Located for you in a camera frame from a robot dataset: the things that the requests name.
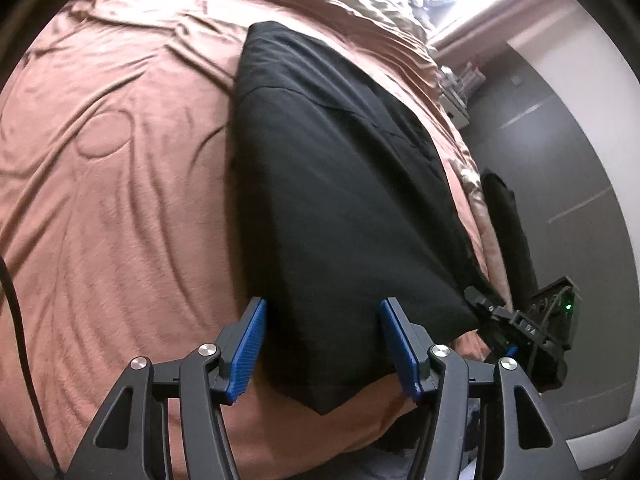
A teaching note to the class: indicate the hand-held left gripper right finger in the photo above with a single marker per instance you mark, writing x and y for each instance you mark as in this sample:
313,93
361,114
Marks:
400,350

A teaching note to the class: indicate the white nightstand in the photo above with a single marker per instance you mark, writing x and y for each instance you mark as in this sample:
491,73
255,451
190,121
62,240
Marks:
457,95

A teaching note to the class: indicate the black shirt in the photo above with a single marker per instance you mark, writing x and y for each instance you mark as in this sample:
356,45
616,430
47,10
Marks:
340,185

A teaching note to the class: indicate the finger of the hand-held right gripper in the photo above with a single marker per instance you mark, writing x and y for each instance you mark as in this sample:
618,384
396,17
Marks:
482,299

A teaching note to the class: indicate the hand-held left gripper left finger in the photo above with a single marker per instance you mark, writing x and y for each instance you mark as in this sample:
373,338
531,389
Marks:
247,350

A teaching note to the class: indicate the brown blanket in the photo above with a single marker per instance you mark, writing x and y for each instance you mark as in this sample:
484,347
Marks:
125,185

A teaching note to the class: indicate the pink curtain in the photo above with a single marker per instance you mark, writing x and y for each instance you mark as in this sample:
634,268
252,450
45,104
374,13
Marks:
500,10

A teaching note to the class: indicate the black cloth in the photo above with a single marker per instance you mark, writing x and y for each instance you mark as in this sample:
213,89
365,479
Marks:
510,240

